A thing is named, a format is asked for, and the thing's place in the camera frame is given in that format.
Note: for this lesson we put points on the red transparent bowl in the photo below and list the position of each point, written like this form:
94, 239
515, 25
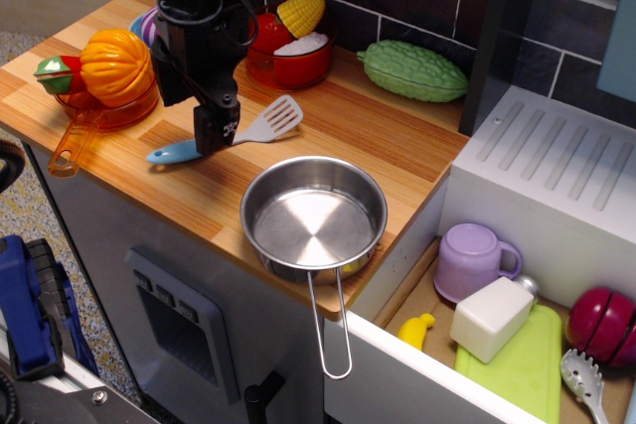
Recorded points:
288, 73

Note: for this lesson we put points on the white spatula with blue handle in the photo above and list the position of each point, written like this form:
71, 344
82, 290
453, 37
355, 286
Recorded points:
278, 118

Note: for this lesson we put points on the red toy tomato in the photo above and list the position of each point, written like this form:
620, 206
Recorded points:
272, 34

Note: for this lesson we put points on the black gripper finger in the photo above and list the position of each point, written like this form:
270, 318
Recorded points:
215, 127
172, 87

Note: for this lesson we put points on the white toy rice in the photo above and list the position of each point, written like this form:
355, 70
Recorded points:
302, 46

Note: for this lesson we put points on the yellow toy corn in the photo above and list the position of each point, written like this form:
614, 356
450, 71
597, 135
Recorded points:
301, 17

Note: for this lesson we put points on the grey pasta spoon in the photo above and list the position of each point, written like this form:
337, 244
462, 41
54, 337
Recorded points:
583, 378

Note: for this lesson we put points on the grey toy oven door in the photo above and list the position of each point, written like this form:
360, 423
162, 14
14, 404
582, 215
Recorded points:
189, 348

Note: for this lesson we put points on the light blue bowl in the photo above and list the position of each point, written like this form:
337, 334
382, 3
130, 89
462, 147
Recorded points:
134, 27

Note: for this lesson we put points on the purple plastic mug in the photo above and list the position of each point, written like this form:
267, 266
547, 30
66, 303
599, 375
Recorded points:
471, 256

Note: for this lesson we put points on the magenta toy cabbage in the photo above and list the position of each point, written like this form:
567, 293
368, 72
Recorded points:
601, 323

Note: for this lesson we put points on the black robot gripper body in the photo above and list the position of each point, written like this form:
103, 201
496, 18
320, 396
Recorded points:
206, 39

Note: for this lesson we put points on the green toy bitter gourd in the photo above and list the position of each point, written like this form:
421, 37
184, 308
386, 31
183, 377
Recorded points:
413, 71

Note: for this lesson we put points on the blue black clamp device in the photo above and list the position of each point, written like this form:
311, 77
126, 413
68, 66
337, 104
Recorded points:
40, 311

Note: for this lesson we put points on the orange toy pumpkin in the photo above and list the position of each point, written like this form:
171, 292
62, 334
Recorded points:
116, 67

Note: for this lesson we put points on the stainless steel pan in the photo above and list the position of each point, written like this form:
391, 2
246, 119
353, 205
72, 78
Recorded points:
314, 220

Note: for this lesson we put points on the red green toy strawberry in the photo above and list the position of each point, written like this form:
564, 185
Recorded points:
60, 75

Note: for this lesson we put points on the yellow toy banana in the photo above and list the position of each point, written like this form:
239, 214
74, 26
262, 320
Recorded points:
414, 330

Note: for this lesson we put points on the white salt shaker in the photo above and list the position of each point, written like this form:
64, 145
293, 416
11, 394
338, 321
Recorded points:
486, 320

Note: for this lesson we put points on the orange transparent measuring cup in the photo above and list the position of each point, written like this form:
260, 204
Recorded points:
89, 117

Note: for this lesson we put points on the purple white striped toy onion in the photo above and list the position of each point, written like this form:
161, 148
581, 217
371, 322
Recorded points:
147, 27

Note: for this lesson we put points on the black oven handle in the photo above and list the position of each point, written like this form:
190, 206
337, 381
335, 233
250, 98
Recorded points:
257, 397

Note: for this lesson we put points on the light green cutting board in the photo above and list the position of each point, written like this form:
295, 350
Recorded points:
526, 370

